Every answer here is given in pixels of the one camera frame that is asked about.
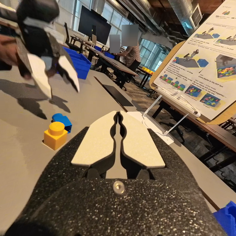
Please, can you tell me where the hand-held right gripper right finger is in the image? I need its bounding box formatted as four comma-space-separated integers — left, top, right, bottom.
118, 110, 166, 170

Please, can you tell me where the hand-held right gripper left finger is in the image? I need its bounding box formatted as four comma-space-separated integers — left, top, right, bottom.
71, 111, 119, 168

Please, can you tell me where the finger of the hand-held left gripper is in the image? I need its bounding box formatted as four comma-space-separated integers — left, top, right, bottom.
59, 55, 80, 92
27, 53, 52, 99

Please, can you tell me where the blue plastic bin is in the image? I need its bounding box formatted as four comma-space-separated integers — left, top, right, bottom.
63, 47, 92, 80
213, 201, 236, 236

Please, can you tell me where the blue one-stud block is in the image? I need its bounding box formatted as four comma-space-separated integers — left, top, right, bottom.
52, 113, 73, 133

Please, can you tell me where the yellow one-stud block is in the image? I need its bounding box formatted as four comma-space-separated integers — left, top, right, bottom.
44, 122, 68, 150

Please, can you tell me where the person's left hand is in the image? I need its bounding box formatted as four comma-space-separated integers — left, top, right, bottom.
0, 35, 19, 65

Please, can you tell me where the white stand base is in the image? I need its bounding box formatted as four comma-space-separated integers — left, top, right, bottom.
127, 111, 174, 145

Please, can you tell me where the black office chair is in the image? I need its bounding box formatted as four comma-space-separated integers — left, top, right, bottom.
64, 22, 82, 53
115, 60, 141, 91

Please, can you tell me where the wooden desk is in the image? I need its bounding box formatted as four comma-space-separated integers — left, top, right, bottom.
74, 34, 139, 89
152, 96, 236, 173

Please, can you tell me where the black monitor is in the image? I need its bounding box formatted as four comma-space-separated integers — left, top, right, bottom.
78, 5, 112, 45

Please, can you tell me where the black table pad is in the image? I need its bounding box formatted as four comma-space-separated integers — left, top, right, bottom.
102, 84, 134, 107

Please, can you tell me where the wooden poster board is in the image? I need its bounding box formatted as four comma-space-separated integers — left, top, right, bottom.
149, 41, 236, 125

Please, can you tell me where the instruction poster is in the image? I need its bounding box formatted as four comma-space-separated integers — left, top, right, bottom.
153, 0, 236, 120

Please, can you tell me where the metal wire poster holder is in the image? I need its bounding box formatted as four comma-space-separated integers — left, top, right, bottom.
142, 87, 201, 136

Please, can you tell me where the metal ventilation duct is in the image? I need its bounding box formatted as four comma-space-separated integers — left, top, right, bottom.
167, 0, 204, 36

